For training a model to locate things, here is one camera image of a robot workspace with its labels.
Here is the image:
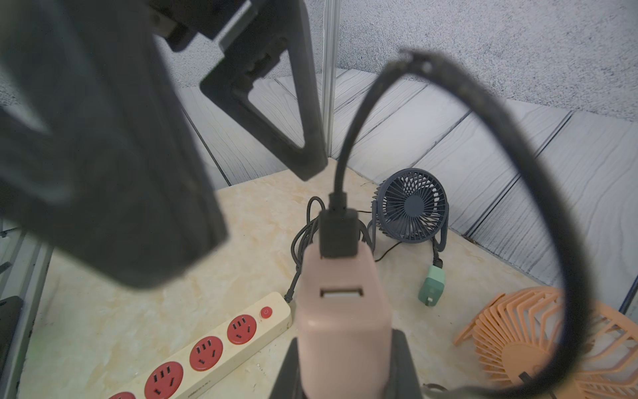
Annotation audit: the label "orange desk fan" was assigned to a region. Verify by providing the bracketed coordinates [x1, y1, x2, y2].
[454, 287, 637, 398]

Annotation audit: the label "black blue fan cable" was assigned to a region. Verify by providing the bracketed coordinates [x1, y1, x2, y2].
[356, 208, 445, 268]

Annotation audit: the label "black power strip cord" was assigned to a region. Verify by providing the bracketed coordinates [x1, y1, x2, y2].
[283, 195, 327, 304]

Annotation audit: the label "green USB plug adapter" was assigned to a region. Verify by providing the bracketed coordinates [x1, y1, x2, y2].
[418, 265, 445, 307]

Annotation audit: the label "left aluminium frame post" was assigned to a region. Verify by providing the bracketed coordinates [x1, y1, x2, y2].
[322, 0, 342, 156]

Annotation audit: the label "dark blue desk fan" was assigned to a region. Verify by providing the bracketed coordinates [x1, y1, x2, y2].
[368, 168, 450, 252]

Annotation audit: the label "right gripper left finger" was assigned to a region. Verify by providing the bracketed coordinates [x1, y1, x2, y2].
[269, 338, 304, 399]

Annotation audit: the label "black orange fan cable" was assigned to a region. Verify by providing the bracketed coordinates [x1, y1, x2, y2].
[318, 48, 598, 399]

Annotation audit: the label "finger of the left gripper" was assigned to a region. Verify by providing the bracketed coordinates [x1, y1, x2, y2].
[199, 1, 327, 181]
[1, 1, 228, 289]

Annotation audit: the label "pink USB plug adapter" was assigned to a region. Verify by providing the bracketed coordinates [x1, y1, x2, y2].
[295, 242, 392, 398]

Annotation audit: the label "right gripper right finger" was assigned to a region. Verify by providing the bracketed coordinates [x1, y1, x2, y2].
[385, 329, 423, 399]

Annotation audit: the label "beige power strip red sockets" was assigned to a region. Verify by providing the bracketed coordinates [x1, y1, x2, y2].
[110, 292, 292, 398]

